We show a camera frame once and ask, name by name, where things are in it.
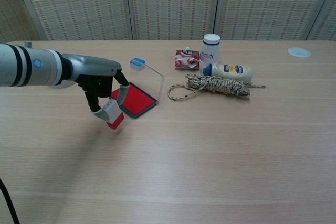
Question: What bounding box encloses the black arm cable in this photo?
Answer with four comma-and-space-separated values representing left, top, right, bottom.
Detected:
0, 178, 20, 224

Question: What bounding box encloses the small red-white block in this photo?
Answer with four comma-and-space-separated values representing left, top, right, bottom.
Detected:
106, 98, 125, 131

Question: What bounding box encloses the woven folding screen panel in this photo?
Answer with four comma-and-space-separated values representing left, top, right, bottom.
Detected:
307, 0, 336, 42
125, 0, 223, 41
214, 0, 336, 42
10, 0, 136, 42
0, 0, 47, 42

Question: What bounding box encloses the white paper cup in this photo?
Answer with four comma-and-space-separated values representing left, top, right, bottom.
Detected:
199, 34, 222, 77

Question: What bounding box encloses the white round cable grommet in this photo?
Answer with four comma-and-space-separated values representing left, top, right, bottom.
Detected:
287, 47, 311, 58

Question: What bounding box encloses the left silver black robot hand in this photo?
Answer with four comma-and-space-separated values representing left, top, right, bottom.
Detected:
61, 53, 130, 121

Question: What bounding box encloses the beige speckled rope coil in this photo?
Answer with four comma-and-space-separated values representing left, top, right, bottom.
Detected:
167, 74, 267, 102

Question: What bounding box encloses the red box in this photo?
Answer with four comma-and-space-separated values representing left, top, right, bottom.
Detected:
110, 63, 166, 120

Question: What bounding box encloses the mayonnaise squeeze bottle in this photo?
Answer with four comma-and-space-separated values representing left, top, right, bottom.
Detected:
202, 63, 254, 83

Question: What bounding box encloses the red snack pouch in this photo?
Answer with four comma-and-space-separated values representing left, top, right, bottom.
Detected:
174, 47, 201, 70

